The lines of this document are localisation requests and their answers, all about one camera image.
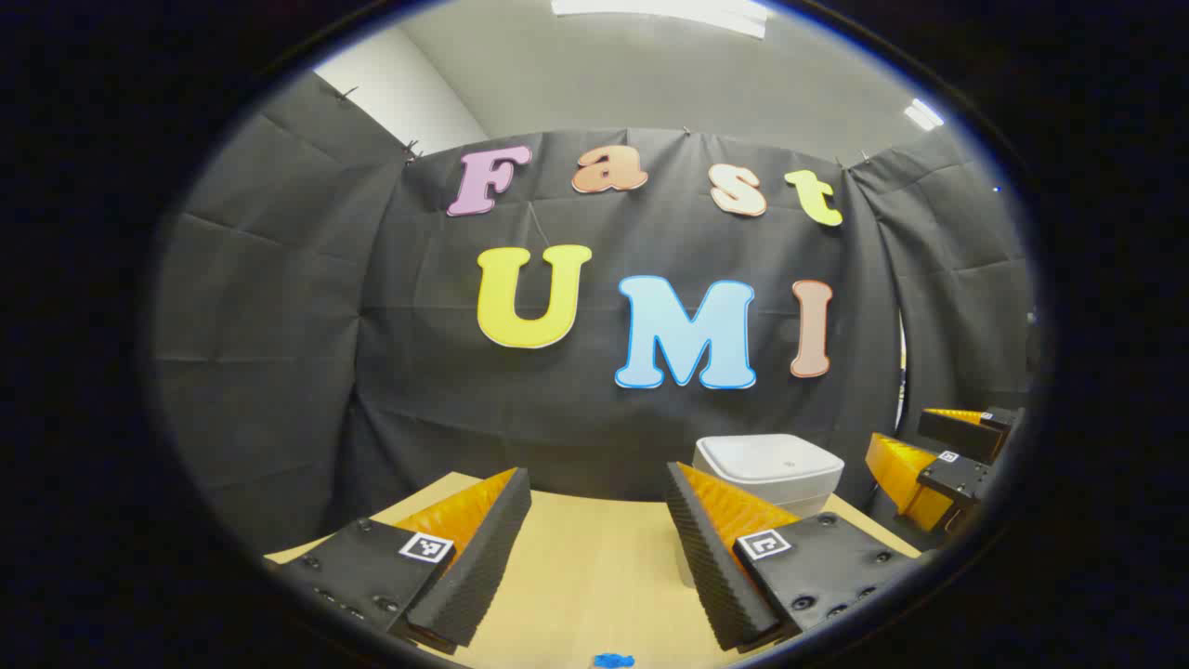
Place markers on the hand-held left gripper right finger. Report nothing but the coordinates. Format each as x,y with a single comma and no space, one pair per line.
711,567

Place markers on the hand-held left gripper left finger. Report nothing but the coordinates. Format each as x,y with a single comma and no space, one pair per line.
483,557

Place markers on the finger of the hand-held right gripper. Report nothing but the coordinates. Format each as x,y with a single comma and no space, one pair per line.
961,432
957,478

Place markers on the white desktop garbage bin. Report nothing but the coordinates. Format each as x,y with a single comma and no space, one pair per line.
771,460

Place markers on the blue paper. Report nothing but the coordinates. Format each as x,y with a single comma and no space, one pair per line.
613,661

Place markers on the wooden desktop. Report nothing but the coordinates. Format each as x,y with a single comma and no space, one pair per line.
594,576

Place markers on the black backdrop cloth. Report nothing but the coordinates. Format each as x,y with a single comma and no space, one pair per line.
279,372

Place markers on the small ceiling light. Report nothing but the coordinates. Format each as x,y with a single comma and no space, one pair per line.
922,113

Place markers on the long ceiling light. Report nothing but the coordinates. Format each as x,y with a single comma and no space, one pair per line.
659,14

